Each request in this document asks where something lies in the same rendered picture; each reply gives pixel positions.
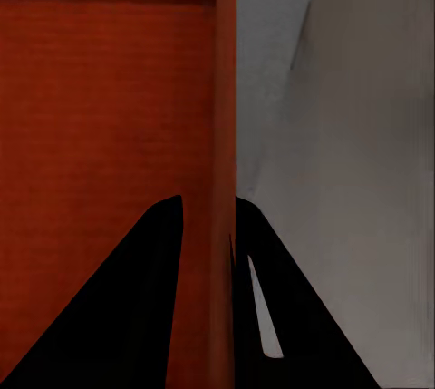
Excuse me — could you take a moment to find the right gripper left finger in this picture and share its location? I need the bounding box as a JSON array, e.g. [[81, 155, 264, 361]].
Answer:
[[0, 195, 184, 389]]

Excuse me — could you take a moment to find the storage box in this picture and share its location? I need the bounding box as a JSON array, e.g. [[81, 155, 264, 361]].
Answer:
[[0, 0, 237, 389]]

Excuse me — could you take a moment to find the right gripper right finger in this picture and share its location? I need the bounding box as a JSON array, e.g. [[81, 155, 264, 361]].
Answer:
[[230, 197, 380, 389]]

